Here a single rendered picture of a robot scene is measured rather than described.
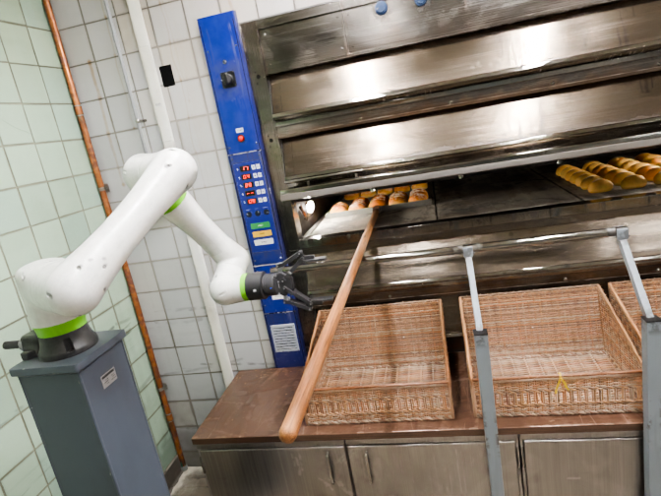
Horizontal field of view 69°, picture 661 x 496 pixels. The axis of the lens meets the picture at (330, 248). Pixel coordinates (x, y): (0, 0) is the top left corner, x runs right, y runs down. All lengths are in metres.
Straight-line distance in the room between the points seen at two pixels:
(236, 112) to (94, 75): 0.68
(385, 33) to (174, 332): 1.68
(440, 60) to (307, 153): 0.64
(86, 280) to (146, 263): 1.27
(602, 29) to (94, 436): 2.08
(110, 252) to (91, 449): 0.54
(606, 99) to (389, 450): 1.51
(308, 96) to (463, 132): 0.64
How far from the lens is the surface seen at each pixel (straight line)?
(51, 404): 1.50
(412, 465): 1.93
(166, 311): 2.54
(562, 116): 2.08
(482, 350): 1.61
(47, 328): 1.43
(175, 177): 1.36
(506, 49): 2.05
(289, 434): 0.83
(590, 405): 1.90
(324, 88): 2.06
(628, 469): 2.00
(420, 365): 2.19
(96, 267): 1.26
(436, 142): 2.02
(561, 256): 2.17
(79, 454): 1.54
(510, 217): 2.10
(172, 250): 2.41
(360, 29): 2.07
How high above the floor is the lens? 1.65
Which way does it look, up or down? 14 degrees down
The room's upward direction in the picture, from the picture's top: 10 degrees counter-clockwise
